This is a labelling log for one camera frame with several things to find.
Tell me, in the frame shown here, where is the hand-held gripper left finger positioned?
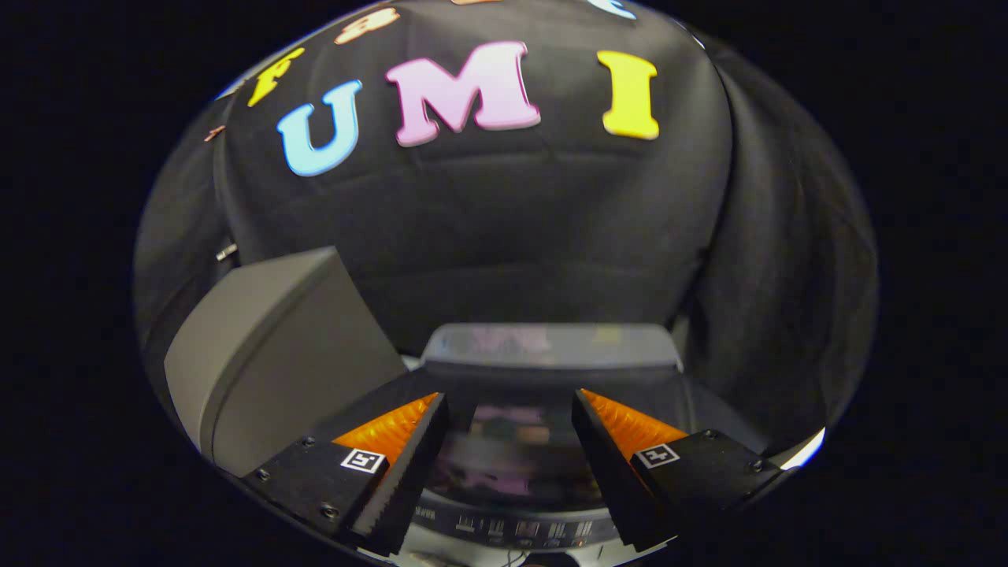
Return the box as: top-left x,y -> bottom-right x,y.
240,393 -> 451,554

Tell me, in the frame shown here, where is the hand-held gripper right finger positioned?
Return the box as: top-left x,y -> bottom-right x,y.
572,388 -> 786,554

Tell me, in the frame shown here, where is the grey washing machine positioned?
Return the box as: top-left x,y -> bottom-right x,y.
315,321 -> 788,565

